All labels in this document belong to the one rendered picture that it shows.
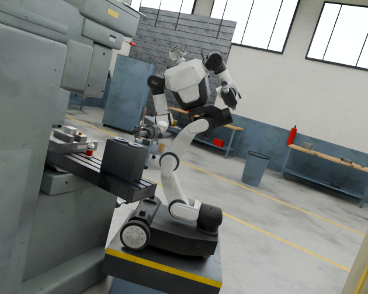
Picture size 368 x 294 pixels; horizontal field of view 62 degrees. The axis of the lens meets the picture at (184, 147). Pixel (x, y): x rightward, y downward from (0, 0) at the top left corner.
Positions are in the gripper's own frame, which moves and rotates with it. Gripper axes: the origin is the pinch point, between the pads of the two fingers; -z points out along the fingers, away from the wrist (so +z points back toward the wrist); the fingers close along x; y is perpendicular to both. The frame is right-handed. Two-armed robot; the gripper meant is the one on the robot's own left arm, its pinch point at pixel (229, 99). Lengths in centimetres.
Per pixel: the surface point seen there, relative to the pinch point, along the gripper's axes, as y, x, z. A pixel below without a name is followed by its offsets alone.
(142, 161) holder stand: -60, -10, -6
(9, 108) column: -82, 49, -43
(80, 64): -65, 52, 6
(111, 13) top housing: -41, 68, 25
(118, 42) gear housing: -48, 53, 32
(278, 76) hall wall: 116, -207, 716
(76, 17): -53, 72, 5
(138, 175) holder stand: -66, -16, -8
